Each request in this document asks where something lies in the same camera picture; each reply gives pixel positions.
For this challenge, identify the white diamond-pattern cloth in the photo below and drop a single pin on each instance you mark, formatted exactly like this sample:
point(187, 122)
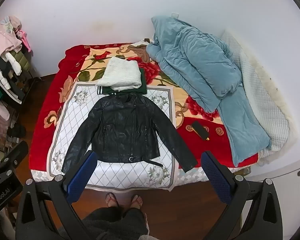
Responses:
point(72, 120)

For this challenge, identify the black shoe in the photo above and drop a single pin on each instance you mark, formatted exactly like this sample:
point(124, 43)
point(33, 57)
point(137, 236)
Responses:
point(17, 131)

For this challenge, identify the red floral blanket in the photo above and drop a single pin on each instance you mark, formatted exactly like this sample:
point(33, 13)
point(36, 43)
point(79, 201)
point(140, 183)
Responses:
point(65, 62)

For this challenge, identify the black slim case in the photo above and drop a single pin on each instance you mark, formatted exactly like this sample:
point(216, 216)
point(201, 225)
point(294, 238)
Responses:
point(200, 129)

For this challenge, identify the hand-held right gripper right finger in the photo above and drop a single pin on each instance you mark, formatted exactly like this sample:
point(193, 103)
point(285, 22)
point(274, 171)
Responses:
point(216, 177)

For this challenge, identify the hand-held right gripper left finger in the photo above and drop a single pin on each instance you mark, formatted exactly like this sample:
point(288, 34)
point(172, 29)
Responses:
point(81, 177)

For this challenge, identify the person's grey fuzzy pants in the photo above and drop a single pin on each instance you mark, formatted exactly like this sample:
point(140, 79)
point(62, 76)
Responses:
point(110, 225)

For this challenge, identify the person's left foot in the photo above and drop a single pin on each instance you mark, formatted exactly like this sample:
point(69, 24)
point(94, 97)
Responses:
point(112, 200)

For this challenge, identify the metal clothes rack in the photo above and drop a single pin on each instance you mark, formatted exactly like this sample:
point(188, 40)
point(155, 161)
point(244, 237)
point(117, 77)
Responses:
point(27, 80)

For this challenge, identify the person's foot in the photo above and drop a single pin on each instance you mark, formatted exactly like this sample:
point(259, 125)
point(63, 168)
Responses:
point(136, 201)
point(112, 200)

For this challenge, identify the white puffer jacket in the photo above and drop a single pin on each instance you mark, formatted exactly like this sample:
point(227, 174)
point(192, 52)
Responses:
point(0, 75)

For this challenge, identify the person's right foot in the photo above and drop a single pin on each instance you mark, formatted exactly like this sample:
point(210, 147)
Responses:
point(136, 201)

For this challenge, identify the black leather jacket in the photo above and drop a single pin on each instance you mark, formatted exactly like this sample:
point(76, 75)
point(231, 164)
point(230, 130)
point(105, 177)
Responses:
point(125, 127)

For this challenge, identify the white quilted mattress pad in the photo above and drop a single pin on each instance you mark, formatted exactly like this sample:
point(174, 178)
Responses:
point(260, 92)

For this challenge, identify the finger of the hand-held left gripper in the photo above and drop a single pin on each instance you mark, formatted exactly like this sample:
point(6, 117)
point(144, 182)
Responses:
point(16, 153)

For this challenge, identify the olive puffer jacket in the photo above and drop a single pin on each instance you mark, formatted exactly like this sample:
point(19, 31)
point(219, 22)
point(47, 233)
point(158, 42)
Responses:
point(21, 60)

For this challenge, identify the green garment with white stripes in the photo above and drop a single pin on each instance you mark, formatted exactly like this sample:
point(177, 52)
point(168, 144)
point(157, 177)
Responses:
point(143, 83)

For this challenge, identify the pink garment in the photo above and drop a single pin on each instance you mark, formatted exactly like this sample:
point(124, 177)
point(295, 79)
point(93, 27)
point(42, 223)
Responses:
point(5, 37)

